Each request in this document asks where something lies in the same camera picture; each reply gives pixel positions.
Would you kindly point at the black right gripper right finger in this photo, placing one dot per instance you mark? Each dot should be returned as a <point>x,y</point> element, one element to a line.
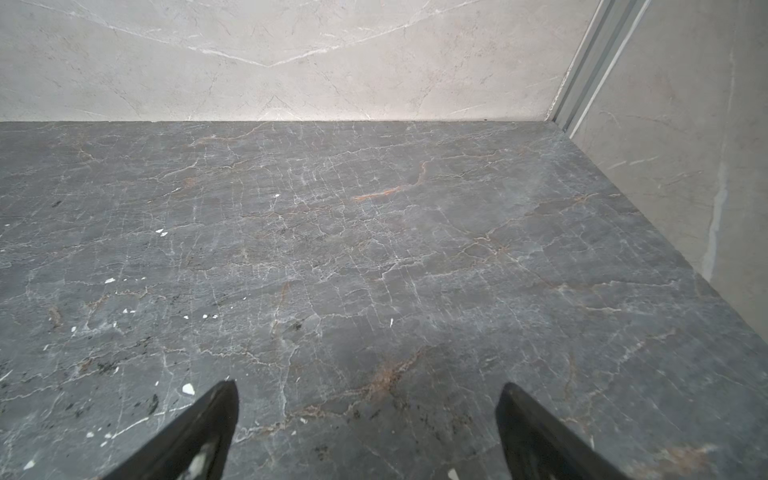
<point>537,445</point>

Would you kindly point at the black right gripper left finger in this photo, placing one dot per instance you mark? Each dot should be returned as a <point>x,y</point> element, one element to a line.
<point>195,445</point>

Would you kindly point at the aluminium corner frame post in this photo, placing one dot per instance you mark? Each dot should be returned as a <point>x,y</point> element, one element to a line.
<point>607,34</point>

